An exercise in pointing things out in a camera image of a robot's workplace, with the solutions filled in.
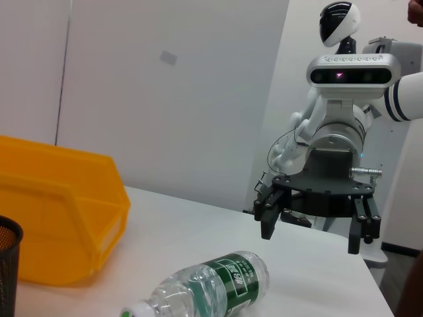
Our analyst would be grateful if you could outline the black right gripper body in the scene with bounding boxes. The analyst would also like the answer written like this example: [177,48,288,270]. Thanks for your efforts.
[270,148,377,219]

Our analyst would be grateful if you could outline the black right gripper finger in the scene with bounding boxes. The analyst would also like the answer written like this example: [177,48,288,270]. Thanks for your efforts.
[347,194,381,255]
[253,184,291,240]

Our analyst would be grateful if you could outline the yellow plastic storage bin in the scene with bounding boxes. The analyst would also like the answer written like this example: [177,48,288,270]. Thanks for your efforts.
[0,135,132,287]

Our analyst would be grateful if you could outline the white humanoid robot black face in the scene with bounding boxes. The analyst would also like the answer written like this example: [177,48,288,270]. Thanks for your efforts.
[243,1,389,270]

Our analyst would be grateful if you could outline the person in dark clothes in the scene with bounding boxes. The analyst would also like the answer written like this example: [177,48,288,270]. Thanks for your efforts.
[395,0,423,317]

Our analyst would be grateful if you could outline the clear water bottle green label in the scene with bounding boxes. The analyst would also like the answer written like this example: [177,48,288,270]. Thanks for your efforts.
[119,250,271,317]

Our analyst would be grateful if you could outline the grey right gripper cable plugs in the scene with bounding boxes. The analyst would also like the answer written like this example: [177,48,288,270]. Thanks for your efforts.
[350,166,383,186]

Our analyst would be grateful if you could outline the silver right wrist depth camera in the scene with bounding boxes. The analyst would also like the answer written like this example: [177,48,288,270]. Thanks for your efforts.
[305,53,402,99]

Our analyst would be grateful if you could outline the black mesh pen holder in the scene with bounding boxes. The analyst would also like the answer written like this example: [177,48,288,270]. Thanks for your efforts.
[0,215,24,317]

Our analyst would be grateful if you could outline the white grey machine housing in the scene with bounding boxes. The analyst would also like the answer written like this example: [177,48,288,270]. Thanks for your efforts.
[362,36,423,73]

